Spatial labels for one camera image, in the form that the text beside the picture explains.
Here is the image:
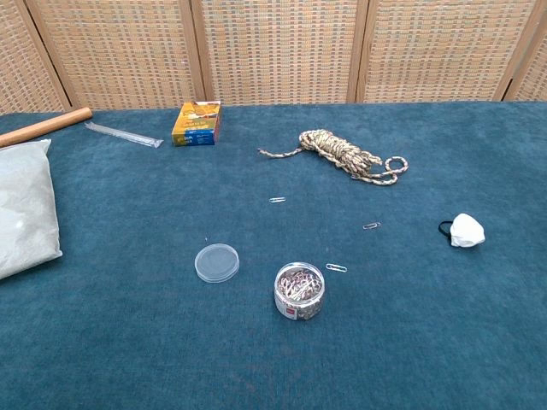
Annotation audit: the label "grey zip bag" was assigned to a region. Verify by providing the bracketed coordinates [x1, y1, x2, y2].
[0, 138, 64, 281]

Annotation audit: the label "wooden rod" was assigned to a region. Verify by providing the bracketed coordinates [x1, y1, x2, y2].
[0, 107, 92, 149]

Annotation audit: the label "blue felt table cover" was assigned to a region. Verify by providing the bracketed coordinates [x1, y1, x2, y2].
[0, 101, 547, 410]

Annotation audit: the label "woven wooden screen panel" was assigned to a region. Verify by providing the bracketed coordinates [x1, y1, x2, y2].
[495, 0, 547, 103]
[179, 0, 371, 106]
[356, 0, 542, 103]
[0, 0, 72, 115]
[24, 0, 215, 111]

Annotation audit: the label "beige braided rope bundle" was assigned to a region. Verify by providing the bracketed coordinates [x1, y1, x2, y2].
[257, 128, 409, 187]

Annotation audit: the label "clear round plastic lid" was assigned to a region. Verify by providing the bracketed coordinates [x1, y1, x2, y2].
[194, 243, 240, 284]

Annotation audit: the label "clear paperclip container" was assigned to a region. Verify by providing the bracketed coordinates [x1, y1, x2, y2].
[273, 261, 326, 322]

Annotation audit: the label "white wad with black band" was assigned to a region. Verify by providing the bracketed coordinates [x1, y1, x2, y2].
[438, 213, 486, 249]

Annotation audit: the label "orange yellow cardboard box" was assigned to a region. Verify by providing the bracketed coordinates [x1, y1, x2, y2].
[171, 100, 223, 148]

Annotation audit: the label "clear plastic tube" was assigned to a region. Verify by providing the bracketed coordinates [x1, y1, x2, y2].
[83, 120, 165, 150]

